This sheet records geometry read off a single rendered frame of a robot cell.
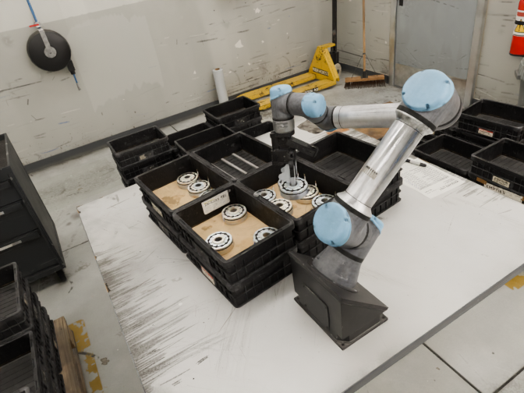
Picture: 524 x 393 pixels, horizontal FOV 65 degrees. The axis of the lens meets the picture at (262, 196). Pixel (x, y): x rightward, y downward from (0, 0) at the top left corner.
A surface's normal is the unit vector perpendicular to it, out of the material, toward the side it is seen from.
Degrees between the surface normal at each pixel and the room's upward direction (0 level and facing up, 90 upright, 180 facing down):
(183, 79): 90
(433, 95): 40
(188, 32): 90
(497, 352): 0
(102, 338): 0
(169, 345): 0
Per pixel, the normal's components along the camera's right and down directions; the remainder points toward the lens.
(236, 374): -0.14, -0.82
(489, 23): -0.85, 0.39
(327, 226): -0.66, -0.07
